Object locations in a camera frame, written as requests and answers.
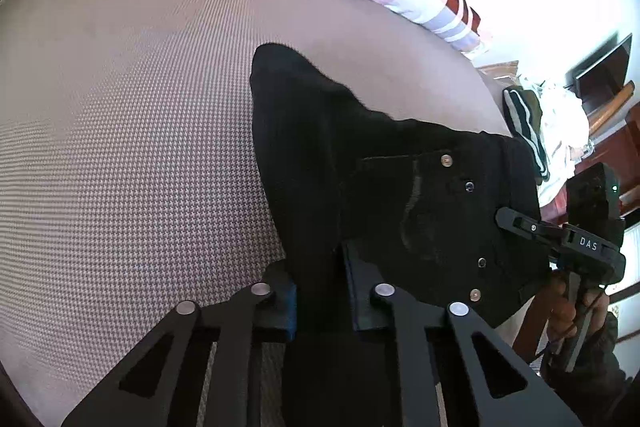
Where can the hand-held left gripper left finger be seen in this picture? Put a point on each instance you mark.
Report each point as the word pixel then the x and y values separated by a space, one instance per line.
pixel 291 307

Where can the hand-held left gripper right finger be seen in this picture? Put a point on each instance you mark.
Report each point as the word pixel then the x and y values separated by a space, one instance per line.
pixel 352 287

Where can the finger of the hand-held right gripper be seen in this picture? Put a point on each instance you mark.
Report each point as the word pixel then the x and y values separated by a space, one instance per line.
pixel 530 226

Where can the black pants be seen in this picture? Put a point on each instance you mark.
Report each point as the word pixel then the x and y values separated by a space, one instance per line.
pixel 325 147

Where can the person's right hand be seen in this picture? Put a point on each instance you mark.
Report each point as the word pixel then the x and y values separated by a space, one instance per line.
pixel 562 307

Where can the white printed cloth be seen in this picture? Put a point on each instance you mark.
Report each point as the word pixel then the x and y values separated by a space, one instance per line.
pixel 562 132

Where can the navy white striped garment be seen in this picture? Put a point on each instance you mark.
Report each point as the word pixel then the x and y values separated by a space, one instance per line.
pixel 525 127

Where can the brown wooden furniture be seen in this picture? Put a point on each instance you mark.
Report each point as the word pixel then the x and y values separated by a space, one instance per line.
pixel 610 107

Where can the olive green garment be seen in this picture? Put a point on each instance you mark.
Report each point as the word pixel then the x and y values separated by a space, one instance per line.
pixel 534 104

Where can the dark flat screen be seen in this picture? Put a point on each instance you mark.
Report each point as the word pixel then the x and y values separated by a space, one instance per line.
pixel 602 64

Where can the beige textured bed cover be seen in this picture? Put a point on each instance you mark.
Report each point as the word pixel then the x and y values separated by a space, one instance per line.
pixel 125 132

